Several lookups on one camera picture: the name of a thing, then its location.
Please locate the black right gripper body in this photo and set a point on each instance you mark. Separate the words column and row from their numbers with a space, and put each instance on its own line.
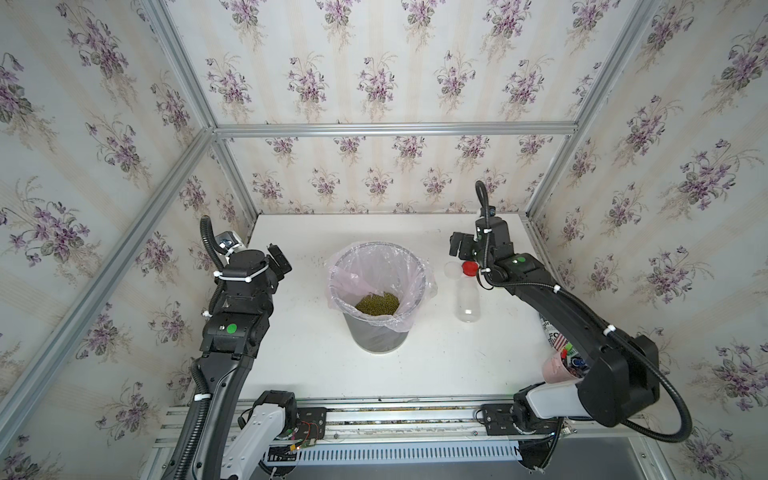
column 470, row 247

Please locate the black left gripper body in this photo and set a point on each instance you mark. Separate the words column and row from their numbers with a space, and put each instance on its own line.
column 278, row 265

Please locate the red lid bean jar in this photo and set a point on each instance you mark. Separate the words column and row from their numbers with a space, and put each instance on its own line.
column 468, row 308

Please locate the red jar lid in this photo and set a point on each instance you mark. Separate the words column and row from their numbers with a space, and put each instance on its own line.
column 470, row 268

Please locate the green lid bean jar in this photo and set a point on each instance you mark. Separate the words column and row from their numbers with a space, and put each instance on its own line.
column 431, row 288

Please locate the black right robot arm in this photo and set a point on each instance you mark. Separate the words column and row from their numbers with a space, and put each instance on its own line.
column 623, row 376

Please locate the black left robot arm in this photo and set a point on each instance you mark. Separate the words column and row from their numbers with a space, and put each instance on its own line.
column 214, row 443

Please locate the green mung beans pile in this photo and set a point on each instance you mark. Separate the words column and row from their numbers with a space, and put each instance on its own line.
column 376, row 305

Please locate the mesh bin with pink bag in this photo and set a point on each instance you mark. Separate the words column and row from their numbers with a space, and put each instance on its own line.
column 378, row 287

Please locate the pink pen cup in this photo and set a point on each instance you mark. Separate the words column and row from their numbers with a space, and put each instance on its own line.
column 564, row 365

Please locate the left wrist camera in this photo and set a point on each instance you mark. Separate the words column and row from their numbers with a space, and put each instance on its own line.
column 228, row 242

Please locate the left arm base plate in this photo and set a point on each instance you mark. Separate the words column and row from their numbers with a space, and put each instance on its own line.
column 309, row 428

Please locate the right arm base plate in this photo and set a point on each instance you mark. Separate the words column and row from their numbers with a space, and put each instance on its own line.
column 505, row 419

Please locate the white slotted cable duct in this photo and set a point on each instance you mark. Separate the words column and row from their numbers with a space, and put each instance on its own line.
column 397, row 453

